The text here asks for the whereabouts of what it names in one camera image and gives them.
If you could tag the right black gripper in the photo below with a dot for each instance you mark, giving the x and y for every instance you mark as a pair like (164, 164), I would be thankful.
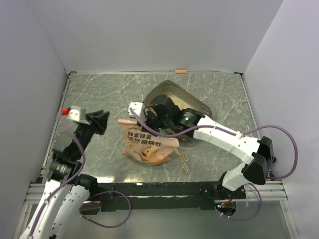
(148, 114)

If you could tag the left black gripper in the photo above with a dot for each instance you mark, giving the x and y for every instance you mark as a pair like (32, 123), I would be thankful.
(100, 118)

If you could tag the orange cat litter bag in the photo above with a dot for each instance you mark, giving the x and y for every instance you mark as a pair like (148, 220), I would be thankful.
(144, 147)

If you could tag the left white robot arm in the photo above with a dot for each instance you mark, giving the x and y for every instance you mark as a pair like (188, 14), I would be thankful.
(66, 188)

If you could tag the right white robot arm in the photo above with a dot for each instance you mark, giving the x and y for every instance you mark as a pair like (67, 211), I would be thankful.
(256, 155)

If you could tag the beige cat litter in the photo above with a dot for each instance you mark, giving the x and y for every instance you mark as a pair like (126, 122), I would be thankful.
(179, 102)

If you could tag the grey translucent litter box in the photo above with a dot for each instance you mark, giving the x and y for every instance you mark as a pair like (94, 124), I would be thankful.
(181, 98)

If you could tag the orange tape piece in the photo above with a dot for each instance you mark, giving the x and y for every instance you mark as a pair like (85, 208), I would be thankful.
(180, 71)

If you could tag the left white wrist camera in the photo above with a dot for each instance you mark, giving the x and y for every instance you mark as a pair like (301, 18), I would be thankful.
(75, 114)

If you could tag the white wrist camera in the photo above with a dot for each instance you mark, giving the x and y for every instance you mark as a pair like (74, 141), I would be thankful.
(75, 114)
(138, 109)

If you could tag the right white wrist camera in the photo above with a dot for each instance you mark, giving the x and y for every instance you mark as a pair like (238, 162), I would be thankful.
(138, 109)

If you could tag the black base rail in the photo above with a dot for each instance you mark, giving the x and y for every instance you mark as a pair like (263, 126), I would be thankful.
(173, 195)

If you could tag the aluminium frame rail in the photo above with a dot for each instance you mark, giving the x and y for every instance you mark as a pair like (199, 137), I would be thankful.
(271, 191)

